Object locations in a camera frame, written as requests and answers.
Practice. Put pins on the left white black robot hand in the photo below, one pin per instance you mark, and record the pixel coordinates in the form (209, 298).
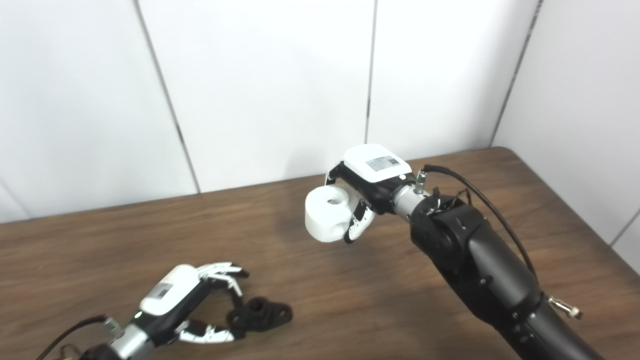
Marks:
(167, 295)

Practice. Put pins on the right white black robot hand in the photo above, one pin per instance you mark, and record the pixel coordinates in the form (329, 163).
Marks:
(377, 167)

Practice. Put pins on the round white piece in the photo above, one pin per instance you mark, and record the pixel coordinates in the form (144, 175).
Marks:
(325, 217)

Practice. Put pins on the black flanged holder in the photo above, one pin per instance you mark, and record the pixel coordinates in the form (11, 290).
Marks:
(262, 312)

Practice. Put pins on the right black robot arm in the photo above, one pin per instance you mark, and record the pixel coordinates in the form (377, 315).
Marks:
(485, 265)

